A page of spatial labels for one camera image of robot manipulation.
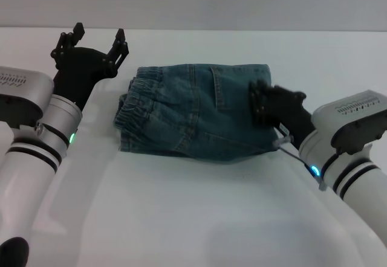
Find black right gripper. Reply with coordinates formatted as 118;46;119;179
247;79;314;143

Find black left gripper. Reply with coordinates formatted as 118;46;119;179
49;22;131;111

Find blue denim shorts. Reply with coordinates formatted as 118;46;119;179
113;63;279;166

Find clear plug with thin cable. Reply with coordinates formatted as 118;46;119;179
272;135;321;175

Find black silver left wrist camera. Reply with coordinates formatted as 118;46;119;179
0;66;55;129

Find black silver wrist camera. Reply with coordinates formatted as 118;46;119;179
0;66;55;129
311;89;387;156

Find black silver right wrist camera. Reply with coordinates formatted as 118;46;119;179
311;89;387;156

